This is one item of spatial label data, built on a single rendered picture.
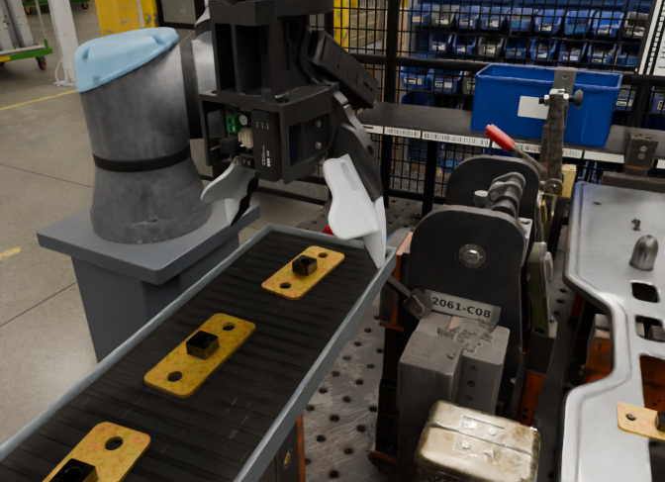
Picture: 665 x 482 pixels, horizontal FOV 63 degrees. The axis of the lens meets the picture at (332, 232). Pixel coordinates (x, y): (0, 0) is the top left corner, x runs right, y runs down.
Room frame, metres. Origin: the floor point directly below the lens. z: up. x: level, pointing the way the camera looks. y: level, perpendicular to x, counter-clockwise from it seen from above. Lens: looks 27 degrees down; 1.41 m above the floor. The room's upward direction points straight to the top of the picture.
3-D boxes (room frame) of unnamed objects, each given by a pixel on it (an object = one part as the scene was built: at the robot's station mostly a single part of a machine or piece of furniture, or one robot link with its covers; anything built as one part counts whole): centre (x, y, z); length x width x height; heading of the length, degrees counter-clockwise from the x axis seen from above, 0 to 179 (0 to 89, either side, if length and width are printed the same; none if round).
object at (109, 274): (0.65, 0.24, 0.90); 0.21 x 0.21 x 0.40; 63
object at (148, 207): (0.65, 0.24, 1.15); 0.15 x 0.15 x 0.10
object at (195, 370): (0.30, 0.09, 1.17); 0.08 x 0.04 x 0.01; 154
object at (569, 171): (0.93, -0.42, 0.88); 0.04 x 0.04 x 0.36; 67
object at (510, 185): (0.56, -0.18, 0.94); 0.18 x 0.13 x 0.49; 157
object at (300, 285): (0.41, 0.02, 1.17); 0.08 x 0.04 x 0.01; 149
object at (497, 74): (1.29, -0.50, 1.09); 0.30 x 0.17 x 0.13; 62
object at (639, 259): (0.70, -0.46, 1.02); 0.03 x 0.03 x 0.07
